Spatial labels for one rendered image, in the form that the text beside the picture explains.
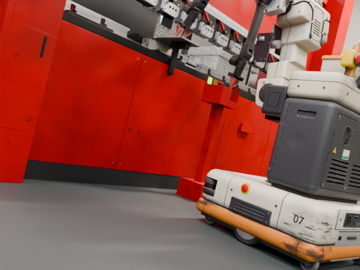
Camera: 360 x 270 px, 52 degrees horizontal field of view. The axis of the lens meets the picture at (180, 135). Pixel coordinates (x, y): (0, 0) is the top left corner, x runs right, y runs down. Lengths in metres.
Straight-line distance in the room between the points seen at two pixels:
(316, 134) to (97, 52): 1.23
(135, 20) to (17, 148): 1.64
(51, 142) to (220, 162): 1.51
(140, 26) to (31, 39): 1.46
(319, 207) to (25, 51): 1.42
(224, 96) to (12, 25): 1.33
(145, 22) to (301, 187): 2.06
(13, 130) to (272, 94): 1.23
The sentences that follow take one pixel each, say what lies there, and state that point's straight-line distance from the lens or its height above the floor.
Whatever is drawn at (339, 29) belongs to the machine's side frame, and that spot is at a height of 1.90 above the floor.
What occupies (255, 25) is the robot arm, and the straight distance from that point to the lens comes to 2.61.
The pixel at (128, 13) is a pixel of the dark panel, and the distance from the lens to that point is 3.08.
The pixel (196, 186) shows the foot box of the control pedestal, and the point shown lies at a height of 0.10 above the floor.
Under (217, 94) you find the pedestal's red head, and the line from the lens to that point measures 2.45.
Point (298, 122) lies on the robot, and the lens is 1.66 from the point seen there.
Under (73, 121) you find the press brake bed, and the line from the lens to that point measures 2.08.
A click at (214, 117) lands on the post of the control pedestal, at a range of 2.51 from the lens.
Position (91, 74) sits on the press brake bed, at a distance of 2.11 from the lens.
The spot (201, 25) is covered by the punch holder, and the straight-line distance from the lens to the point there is 2.85.
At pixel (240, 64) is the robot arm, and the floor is 0.96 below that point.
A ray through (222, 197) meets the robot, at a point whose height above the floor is 0.16.
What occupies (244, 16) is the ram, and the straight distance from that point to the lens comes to 3.28.
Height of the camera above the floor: 0.42
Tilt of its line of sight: level
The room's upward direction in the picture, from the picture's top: 14 degrees clockwise
